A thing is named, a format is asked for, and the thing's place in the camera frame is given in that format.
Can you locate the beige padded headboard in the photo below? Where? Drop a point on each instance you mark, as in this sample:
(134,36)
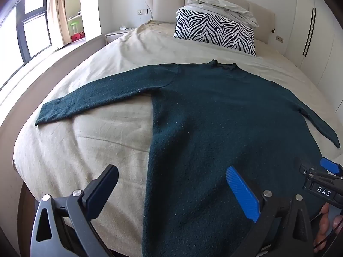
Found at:
(166,2)

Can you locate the black framed window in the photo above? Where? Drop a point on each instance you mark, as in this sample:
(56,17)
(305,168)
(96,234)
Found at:
(32,26)

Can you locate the beige curtain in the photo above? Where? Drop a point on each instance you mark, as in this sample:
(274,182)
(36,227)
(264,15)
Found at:
(59,10)

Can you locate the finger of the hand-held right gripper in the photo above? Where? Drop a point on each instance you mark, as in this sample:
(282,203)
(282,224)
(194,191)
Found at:
(319,175)
(331,166)

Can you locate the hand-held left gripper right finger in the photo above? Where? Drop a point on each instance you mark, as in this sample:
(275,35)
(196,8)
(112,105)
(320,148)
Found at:
(241,192)

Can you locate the white shelf unit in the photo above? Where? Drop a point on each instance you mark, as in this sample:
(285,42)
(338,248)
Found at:
(76,5)

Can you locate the zebra print pillow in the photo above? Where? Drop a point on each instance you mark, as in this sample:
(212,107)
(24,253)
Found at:
(214,30)

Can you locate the person's right hand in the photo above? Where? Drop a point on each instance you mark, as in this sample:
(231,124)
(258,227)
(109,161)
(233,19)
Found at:
(324,219)

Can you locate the white window ledge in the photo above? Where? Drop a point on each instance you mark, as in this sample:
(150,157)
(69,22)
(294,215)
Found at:
(53,64)

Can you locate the beige wall switch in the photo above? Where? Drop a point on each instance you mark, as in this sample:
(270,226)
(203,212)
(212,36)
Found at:
(280,38)

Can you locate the green stool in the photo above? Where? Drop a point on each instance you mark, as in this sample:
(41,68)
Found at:
(73,26)

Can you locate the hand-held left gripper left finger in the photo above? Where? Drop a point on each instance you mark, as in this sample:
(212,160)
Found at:
(103,190)

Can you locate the bed with beige sheet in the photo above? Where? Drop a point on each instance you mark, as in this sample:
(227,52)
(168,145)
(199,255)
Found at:
(107,144)

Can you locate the white wall socket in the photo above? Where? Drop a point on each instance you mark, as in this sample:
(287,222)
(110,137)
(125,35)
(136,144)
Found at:
(142,11)

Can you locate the white wardrobe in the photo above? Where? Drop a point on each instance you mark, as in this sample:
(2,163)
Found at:
(321,45)

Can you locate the red box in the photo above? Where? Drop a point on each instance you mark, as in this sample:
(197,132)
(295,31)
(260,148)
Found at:
(77,37)

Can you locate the white nightstand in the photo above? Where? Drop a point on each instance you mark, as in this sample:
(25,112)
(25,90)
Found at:
(115,36)

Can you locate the dark green sweater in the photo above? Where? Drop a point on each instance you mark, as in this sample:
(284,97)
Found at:
(201,125)

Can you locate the folded white duvet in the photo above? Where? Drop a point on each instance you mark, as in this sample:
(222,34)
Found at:
(219,5)

